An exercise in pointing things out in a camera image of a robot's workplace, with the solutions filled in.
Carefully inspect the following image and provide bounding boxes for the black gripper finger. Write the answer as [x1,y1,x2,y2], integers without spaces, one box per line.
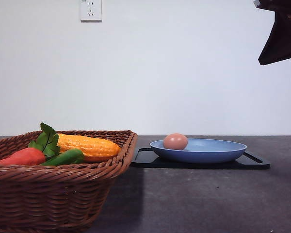
[253,0,291,66]

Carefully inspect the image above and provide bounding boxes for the blue plate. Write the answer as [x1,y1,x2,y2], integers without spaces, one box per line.
[149,138,247,164]

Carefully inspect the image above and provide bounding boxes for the brown egg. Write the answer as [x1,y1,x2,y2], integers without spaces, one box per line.
[163,133,188,150]

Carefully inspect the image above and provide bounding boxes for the brown wicker basket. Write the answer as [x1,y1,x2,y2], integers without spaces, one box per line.
[0,131,138,233]

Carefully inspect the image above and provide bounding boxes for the black tray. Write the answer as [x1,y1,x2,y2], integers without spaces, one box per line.
[131,148,270,169]

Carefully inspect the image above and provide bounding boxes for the yellow toy corn cob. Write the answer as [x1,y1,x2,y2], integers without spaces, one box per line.
[58,133,121,159]

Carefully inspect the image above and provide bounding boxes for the green toy pepper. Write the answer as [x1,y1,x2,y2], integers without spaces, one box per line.
[41,149,84,166]

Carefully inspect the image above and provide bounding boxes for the orange toy carrot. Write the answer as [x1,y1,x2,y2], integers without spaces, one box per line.
[0,123,61,166]

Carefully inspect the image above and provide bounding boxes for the white wall socket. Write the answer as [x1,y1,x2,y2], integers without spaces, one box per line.
[80,0,103,23]

